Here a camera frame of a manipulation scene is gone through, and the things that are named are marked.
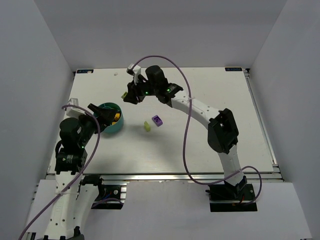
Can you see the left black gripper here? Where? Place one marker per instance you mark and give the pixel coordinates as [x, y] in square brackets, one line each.
[100, 114]

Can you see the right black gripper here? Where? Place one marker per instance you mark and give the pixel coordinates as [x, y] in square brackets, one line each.
[134, 91]

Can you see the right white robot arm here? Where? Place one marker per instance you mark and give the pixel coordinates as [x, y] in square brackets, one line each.
[222, 131]

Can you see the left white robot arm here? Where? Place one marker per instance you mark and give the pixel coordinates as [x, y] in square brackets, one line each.
[75, 193]

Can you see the teal divided round container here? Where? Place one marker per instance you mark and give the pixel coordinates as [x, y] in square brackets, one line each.
[118, 121]

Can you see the light green lego brick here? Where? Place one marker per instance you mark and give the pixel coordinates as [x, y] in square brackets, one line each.
[147, 127]

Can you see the purple hollow lego brick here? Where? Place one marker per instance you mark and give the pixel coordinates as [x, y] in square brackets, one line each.
[157, 120]

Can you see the left blue corner label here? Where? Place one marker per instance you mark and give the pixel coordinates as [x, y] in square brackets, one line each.
[84, 71]

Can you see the blue corner label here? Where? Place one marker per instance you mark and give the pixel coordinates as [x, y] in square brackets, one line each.
[233, 69]
[84, 71]

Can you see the right blue corner label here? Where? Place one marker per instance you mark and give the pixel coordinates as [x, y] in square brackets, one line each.
[233, 69]

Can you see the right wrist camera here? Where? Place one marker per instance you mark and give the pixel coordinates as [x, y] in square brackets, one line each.
[134, 70]

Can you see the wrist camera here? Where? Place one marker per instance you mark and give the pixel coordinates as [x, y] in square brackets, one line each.
[72, 111]
[134, 70]

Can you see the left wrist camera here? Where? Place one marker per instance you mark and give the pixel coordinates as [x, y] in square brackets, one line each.
[72, 111]

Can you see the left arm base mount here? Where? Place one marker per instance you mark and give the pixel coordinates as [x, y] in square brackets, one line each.
[109, 195]

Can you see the aluminium table rail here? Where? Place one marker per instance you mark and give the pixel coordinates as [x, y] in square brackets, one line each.
[273, 176]

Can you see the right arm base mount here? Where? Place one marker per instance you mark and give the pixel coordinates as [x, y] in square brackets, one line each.
[226, 198]

